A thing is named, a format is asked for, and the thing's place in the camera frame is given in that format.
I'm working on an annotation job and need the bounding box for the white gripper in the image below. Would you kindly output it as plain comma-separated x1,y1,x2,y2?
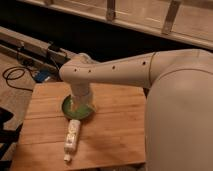
70,83,93,111

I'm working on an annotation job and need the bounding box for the white plastic bottle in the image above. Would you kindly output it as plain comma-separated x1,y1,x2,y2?
64,120,81,162

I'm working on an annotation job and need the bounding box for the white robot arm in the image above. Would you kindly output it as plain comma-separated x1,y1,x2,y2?
60,49,213,171

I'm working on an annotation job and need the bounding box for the green ceramic bowl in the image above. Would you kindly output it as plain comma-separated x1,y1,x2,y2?
61,95,94,120

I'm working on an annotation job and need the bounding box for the blue box on floor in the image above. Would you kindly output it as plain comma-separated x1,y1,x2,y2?
34,70,50,83

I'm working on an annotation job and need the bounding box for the black power adapter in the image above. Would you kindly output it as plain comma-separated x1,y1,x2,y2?
47,42,62,54

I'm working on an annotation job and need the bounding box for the black object at left edge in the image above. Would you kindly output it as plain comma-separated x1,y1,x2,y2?
0,107,18,163

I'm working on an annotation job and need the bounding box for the black cable loop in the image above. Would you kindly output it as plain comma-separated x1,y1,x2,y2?
2,65,36,93

